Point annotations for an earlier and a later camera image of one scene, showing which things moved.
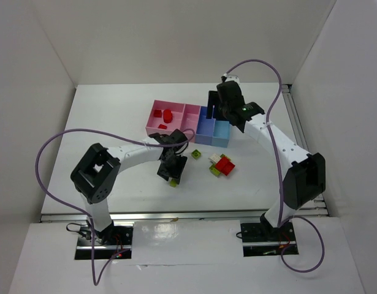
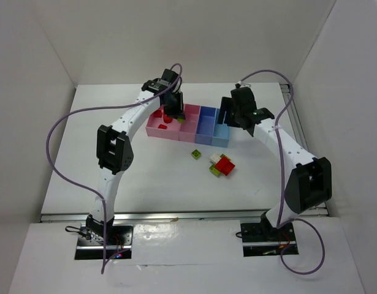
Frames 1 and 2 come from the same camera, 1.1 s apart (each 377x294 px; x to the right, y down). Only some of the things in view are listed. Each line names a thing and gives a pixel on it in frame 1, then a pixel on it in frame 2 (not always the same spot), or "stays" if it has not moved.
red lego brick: [167, 116] stays
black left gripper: [170, 171] → [173, 108]
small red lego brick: [157, 113] stays
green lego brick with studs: [196, 154] stays
